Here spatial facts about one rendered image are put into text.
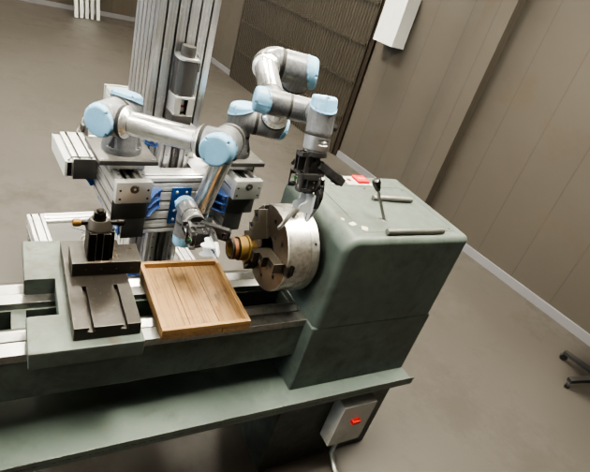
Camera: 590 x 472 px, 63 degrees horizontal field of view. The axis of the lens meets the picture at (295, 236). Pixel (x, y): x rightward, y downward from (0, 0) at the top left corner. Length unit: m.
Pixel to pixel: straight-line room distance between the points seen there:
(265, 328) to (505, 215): 3.43
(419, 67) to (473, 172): 1.30
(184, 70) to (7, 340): 1.15
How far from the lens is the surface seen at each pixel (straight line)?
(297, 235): 1.60
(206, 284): 1.80
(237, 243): 1.63
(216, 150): 1.64
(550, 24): 4.82
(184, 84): 2.06
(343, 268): 1.63
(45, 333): 1.50
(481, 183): 4.93
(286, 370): 1.99
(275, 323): 1.74
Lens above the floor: 1.96
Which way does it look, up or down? 29 degrees down
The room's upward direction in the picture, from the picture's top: 18 degrees clockwise
